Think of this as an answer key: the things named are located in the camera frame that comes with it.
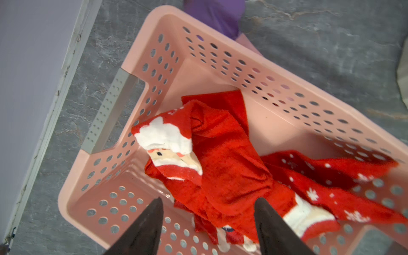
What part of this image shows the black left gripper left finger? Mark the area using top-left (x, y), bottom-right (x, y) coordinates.
top-left (104, 198), bottom-right (164, 255)

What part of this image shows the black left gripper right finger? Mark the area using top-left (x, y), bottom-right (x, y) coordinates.
top-left (254, 198), bottom-right (314, 255)

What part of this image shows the red snowman sock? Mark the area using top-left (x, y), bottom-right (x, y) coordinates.
top-left (192, 215), bottom-right (257, 252)

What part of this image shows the red santa sock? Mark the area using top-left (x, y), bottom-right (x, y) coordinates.
top-left (131, 107), bottom-right (203, 186)

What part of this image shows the pink perforated plastic basket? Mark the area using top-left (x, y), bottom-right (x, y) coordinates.
top-left (58, 5), bottom-right (408, 255)

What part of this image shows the purple object behind basket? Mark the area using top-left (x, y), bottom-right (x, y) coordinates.
top-left (183, 0), bottom-right (260, 54)

